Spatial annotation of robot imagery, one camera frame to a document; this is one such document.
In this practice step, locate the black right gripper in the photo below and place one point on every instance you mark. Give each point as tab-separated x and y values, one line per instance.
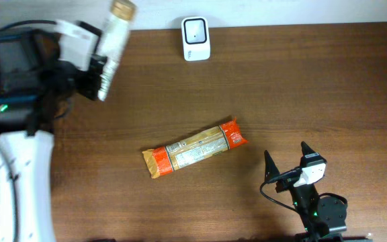
271	170

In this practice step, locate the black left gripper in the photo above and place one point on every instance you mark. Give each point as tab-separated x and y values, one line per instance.
82	77

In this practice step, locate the white tube gold cap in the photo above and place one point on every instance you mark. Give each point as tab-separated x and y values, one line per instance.
113	40

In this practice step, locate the orange spaghetti packet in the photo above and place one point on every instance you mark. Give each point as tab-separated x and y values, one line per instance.
167	159

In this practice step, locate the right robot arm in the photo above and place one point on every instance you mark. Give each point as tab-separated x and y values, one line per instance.
322	215

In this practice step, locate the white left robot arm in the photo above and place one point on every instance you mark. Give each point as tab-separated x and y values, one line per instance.
38	71

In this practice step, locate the white barcode scanner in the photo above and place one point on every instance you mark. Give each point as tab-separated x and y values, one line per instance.
196	39

